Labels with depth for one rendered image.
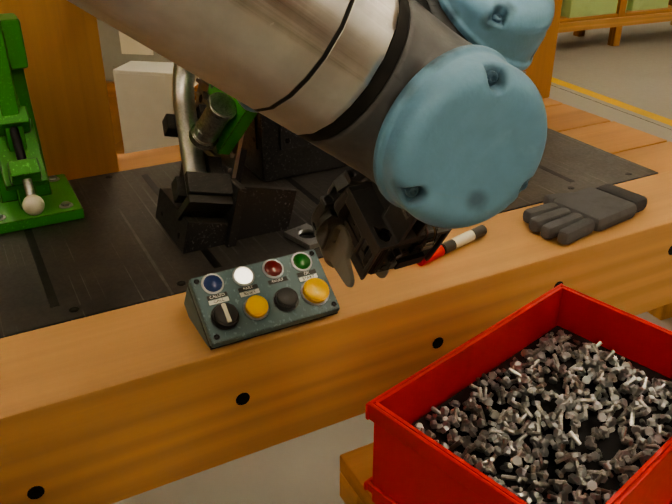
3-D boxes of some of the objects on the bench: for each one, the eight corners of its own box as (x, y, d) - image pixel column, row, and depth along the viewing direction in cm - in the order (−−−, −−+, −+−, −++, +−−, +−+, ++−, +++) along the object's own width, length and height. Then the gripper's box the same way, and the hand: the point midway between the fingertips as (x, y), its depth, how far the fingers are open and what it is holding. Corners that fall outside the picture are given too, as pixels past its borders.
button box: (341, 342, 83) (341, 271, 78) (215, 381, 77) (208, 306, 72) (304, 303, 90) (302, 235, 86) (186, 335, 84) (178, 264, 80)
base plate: (656, 183, 120) (659, 171, 119) (-96, 377, 75) (-102, 361, 74) (494, 115, 153) (495, 105, 152) (-99, 221, 107) (-103, 208, 106)
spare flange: (332, 241, 97) (332, 236, 97) (309, 250, 95) (309, 245, 95) (306, 228, 101) (306, 222, 101) (283, 236, 99) (283, 231, 98)
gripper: (395, 207, 52) (321, 332, 69) (494, 183, 56) (400, 307, 73) (345, 115, 55) (286, 256, 73) (442, 99, 59) (365, 236, 76)
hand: (336, 252), depth 73 cm, fingers closed
